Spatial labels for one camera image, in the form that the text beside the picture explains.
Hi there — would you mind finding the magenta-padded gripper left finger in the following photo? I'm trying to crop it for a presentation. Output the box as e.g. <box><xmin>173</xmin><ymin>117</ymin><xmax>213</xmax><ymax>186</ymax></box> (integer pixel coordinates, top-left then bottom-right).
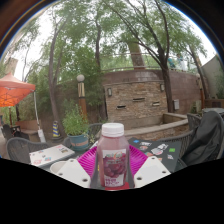
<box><xmin>55</xmin><ymin>145</ymin><xmax>100</xmax><ymax>188</ymax></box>

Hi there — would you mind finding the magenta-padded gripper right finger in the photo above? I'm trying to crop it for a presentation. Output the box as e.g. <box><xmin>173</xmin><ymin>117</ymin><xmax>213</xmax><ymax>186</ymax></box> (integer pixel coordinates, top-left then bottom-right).
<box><xmin>128</xmin><ymin>144</ymin><xmax>172</xmax><ymax>188</ymax></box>

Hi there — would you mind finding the purple juice bottle white cap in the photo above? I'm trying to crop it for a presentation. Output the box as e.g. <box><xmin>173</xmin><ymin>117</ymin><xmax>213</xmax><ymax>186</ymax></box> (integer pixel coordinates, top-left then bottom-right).
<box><xmin>96</xmin><ymin>122</ymin><xmax>130</xmax><ymax>189</ymax></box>

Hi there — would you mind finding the blue yellow striped bollard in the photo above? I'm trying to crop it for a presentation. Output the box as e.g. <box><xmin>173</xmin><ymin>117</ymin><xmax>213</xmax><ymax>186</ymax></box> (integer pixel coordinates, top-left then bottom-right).
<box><xmin>51</xmin><ymin>120</ymin><xmax>62</xmax><ymax>139</ymax></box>

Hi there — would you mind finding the potted green plant blue pot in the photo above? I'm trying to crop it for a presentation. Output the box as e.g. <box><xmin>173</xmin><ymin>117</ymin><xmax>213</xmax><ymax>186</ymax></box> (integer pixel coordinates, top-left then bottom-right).
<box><xmin>62</xmin><ymin>104</ymin><xmax>91</xmax><ymax>152</ymax></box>

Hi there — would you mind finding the black backpack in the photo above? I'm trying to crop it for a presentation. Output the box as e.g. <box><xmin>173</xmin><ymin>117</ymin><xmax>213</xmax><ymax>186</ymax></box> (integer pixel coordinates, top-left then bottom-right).
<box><xmin>179</xmin><ymin>110</ymin><xmax>224</xmax><ymax>167</ymax></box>

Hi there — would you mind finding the group of dark patio chairs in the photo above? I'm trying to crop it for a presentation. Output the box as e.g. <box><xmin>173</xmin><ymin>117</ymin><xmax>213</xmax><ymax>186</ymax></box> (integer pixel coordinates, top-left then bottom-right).
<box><xmin>1</xmin><ymin>123</ymin><xmax>21</xmax><ymax>141</ymax></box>

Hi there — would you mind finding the round patio table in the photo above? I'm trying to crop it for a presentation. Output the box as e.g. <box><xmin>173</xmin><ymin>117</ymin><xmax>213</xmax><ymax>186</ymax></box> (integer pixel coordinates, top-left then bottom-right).
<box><xmin>201</xmin><ymin>107</ymin><xmax>224</xmax><ymax>116</ymax></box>

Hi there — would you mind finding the orange canopy tent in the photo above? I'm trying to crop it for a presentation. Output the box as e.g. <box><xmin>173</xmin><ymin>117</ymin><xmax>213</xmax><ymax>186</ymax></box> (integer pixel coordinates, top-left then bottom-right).
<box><xmin>0</xmin><ymin>73</ymin><xmax>37</xmax><ymax>108</ymax></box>

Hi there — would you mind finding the person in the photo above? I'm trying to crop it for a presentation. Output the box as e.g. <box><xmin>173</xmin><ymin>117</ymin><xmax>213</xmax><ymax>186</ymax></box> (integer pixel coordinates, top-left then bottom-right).
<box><xmin>167</xmin><ymin>56</ymin><xmax>177</xmax><ymax>69</ymax></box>
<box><xmin>178</xmin><ymin>53</ymin><xmax>187</xmax><ymax>71</ymax></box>

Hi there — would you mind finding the grey electrical wall box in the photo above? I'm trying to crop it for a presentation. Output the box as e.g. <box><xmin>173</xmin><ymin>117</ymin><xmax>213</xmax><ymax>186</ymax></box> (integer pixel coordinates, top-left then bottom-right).
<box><xmin>173</xmin><ymin>98</ymin><xmax>181</xmax><ymax>111</ymax></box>

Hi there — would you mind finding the globe lamp post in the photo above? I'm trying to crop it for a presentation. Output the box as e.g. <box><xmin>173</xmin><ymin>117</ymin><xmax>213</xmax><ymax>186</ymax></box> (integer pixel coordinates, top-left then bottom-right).
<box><xmin>76</xmin><ymin>73</ymin><xmax>88</xmax><ymax>118</ymax></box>

